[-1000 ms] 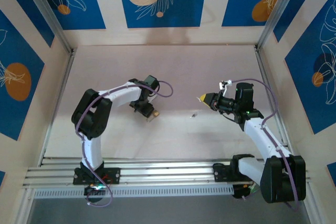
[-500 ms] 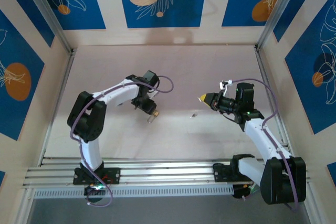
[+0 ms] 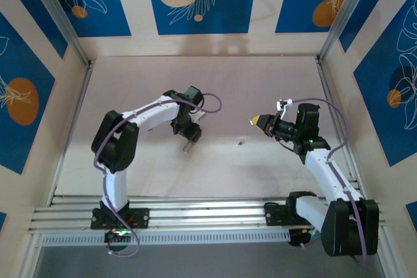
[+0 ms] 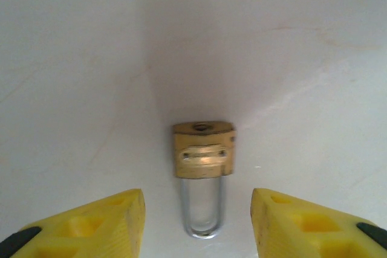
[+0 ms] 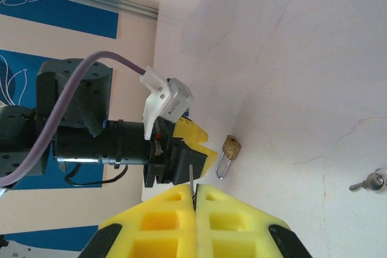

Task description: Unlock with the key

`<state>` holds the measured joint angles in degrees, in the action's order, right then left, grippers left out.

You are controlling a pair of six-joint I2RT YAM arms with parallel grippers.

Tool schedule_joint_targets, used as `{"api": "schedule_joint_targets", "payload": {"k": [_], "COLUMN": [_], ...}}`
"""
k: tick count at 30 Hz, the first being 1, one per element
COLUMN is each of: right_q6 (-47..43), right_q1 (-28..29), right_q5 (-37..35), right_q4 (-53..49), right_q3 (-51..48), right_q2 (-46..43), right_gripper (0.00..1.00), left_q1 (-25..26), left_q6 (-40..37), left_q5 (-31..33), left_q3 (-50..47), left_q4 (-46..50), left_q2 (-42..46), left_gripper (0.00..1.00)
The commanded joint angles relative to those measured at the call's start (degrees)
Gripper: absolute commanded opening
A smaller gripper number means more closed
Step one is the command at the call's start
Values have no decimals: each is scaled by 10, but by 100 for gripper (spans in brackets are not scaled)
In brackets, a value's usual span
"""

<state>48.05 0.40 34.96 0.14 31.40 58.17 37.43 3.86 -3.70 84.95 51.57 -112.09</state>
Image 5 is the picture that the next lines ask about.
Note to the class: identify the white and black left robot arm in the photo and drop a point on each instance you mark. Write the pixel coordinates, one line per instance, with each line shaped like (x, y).
(36, 250)

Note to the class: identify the brass padlock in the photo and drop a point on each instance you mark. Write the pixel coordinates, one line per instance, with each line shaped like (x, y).
(231, 147)

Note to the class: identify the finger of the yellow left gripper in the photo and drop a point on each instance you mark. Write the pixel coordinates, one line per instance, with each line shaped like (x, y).
(189, 164)
(190, 132)

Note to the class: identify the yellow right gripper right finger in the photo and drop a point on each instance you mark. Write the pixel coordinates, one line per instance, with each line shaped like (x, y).
(236, 224)

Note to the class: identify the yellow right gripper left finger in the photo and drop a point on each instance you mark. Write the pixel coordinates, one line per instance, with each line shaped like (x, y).
(157, 224)

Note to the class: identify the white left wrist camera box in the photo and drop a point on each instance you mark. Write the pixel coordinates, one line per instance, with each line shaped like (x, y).
(172, 101)

